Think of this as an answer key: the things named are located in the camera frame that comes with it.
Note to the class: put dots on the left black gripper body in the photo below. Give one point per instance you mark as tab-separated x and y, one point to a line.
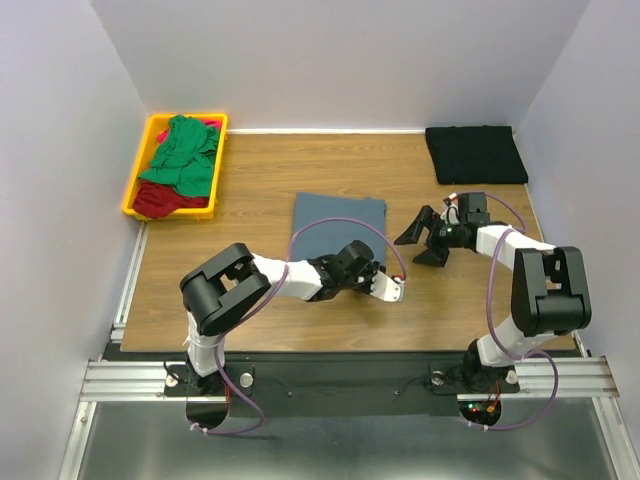
362	281

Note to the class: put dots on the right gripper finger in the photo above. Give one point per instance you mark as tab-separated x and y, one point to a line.
426	219
436	253

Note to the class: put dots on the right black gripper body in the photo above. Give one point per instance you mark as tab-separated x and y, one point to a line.
448	233

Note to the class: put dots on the blue-grey t-shirt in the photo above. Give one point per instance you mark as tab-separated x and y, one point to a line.
331	237

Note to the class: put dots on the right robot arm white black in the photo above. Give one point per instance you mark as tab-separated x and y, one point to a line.
549	290

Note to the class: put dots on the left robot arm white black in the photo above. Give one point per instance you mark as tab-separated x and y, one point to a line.
220	294

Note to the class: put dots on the folded black t-shirt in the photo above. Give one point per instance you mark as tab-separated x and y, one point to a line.
472	155

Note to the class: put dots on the electronics board with leds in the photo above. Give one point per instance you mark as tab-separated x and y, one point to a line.
481	412

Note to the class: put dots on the yellow plastic tray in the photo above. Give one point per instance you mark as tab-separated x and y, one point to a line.
157	123

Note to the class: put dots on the green t-shirt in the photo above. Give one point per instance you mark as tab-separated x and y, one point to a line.
185	160

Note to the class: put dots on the dark red t-shirt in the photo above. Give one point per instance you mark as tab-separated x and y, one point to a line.
157	201

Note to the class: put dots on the pink t-shirt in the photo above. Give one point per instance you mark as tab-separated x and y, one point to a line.
207	122

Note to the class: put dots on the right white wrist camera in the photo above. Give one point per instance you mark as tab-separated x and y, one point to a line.
450	214

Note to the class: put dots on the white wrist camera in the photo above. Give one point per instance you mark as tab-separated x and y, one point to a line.
387	288
450	214

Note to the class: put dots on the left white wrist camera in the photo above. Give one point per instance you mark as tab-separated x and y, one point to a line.
387	288

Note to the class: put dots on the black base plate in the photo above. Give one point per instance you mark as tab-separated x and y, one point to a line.
286	385

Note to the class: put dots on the aluminium frame rail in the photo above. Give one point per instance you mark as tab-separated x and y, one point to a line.
127	428

